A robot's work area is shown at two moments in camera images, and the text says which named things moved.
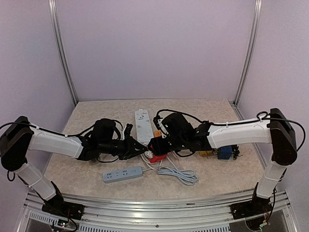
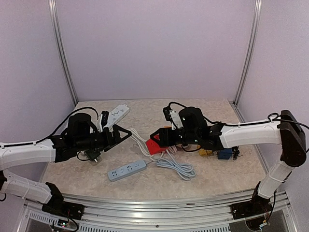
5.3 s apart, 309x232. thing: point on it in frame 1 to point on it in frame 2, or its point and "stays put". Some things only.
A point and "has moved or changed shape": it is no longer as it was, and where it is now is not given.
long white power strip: x=144 y=128 to x=116 y=115
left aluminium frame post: x=52 y=4 stays put
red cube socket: x=157 y=158 has moved or changed shape
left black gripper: x=130 y=146 to x=111 y=141
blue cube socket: x=224 y=152 stays put
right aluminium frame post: x=258 y=7 stays put
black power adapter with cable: x=235 y=152 stays put
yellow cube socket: x=203 y=153 stays put
